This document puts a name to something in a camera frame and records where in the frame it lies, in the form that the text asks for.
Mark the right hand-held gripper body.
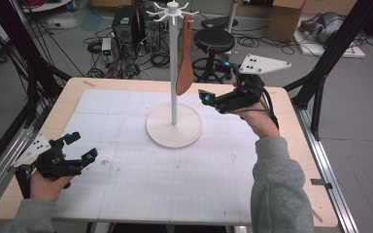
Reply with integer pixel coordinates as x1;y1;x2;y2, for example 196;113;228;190
215;53;292;115

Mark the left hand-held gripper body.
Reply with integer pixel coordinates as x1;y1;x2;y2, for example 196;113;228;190
13;134;85;181

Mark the wooden rice spatula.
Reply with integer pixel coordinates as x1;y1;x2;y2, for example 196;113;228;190
175;14;195;97

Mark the white hook rack stand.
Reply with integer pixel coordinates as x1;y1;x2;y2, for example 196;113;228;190
145;0;204;150

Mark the person's left hand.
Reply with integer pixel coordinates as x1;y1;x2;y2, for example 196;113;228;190
28;170;76;202

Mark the person's right hand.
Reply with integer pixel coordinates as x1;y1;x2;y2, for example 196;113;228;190
238;96;281;140

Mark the black round stool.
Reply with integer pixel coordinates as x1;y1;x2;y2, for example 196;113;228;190
191;26;236;84

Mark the cardboard box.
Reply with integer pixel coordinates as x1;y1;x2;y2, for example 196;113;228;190
266;0;306;43

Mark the white table leg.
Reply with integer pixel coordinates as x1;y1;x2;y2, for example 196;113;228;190
227;0;240;34

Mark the white grid mat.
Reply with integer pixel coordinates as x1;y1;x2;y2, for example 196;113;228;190
52;88;278;226

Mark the grey bag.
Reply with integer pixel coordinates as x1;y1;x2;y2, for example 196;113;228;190
299;11;347;46

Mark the white floor board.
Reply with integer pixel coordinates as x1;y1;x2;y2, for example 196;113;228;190
293;31;367;59

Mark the black computer tower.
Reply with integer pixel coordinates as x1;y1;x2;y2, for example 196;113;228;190
139;6;163;52
111;5;142;45

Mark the small grey power supply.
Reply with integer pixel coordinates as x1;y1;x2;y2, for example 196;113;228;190
100;37;115;64

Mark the black tape strip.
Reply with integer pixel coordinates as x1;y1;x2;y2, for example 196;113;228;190
310;178;334;190

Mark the black strap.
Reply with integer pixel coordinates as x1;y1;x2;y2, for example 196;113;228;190
14;164;34;200

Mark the aluminium rail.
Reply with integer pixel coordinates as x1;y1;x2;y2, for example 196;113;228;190
292;105;360;233
0;124;35;213

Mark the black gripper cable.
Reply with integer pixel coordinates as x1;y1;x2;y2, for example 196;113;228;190
261;85;280;130

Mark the black metal frame post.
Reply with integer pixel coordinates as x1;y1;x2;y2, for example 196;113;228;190
0;0;74;130
283;0;373;142

